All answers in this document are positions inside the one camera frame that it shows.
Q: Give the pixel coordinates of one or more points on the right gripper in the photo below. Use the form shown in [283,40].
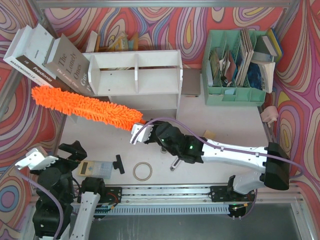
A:
[154,132]

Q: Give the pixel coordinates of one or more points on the grey notebook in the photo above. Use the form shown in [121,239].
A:
[191,84]

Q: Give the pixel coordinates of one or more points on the pink tape dispenser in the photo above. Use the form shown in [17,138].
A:
[269,115]

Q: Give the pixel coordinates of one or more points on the mint green desk organizer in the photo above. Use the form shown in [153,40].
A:
[225,69]

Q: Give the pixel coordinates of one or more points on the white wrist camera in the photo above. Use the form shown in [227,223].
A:
[36,159]
[140,133]

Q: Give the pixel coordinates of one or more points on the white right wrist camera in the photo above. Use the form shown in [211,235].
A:
[140,133]

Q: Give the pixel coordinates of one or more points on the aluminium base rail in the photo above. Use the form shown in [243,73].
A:
[216,194]

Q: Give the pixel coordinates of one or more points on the The Lonely Ones book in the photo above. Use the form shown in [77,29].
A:
[69,65]

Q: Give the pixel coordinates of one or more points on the yellow sticky note pad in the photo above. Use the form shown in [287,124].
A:
[209,135]

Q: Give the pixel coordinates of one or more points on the black silver pen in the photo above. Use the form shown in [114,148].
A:
[175,164]

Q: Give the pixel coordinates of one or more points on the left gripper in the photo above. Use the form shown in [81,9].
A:
[64,158]

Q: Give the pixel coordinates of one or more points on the white Mademoiselle book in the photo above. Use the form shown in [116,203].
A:
[18,42]

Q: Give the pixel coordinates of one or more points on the white paperback book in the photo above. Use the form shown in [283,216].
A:
[263,73]

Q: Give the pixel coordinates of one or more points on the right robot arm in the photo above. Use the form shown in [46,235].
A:
[269,165]

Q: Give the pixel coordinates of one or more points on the black T-shaped clip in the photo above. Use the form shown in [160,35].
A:
[118,164]

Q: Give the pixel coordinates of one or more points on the brown Fredonia book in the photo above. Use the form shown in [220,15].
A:
[33,56]

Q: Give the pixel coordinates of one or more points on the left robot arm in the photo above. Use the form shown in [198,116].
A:
[52,220]

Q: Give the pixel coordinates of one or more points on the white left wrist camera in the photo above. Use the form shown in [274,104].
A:
[36,159]

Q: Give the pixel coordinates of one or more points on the books behind shelf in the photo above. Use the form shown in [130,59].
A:
[120,44]

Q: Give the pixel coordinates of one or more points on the orange microfiber duster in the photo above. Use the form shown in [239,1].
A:
[69,103]

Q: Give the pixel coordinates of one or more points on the blue yellow book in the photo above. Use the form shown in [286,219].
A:
[273,44]

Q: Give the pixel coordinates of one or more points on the white wooden bookshelf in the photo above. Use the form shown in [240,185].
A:
[149,81]

